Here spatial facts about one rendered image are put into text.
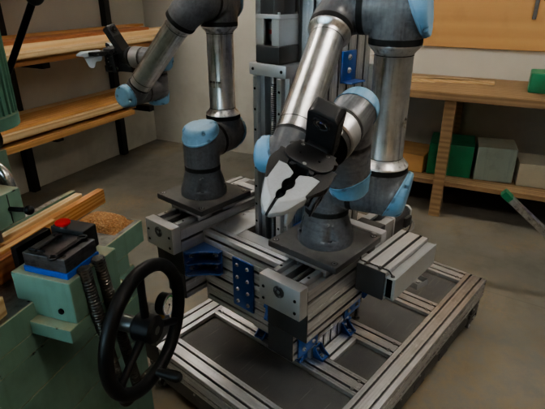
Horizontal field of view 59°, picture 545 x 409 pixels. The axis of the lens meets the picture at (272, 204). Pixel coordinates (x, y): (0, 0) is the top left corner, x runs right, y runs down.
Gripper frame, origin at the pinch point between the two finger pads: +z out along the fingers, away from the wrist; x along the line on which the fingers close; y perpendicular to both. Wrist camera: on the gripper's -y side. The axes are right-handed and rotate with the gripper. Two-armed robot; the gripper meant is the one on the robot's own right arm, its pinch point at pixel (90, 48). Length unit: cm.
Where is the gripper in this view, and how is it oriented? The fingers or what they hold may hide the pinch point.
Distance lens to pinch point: 197.5
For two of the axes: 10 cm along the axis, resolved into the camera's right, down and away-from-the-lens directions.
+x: 4.4, -4.9, 7.5
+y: 0.6, 8.5, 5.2
